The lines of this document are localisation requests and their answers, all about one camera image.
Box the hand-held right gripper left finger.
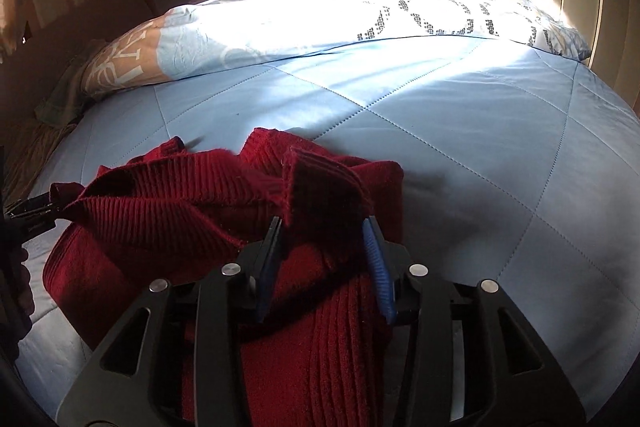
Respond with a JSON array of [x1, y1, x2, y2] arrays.
[[57, 217, 288, 427]]

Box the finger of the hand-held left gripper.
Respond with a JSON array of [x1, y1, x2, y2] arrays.
[[5, 193, 68, 228]]

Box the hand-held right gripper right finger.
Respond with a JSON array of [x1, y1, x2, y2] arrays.
[[362, 216, 586, 427]]

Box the red knitted sweater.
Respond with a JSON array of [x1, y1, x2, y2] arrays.
[[42, 127, 406, 427]]

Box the person's left hand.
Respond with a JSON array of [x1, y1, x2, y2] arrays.
[[15, 252, 37, 315]]

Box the green plaid cloth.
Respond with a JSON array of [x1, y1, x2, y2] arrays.
[[35, 39, 108, 128]]

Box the light patterned curtain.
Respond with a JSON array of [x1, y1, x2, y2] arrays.
[[0, 0, 31, 52]]

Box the pink padded headboard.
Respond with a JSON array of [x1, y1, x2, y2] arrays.
[[0, 0, 156, 128]]

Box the white pillow with dotted print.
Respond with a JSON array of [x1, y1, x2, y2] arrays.
[[280, 0, 593, 62]]

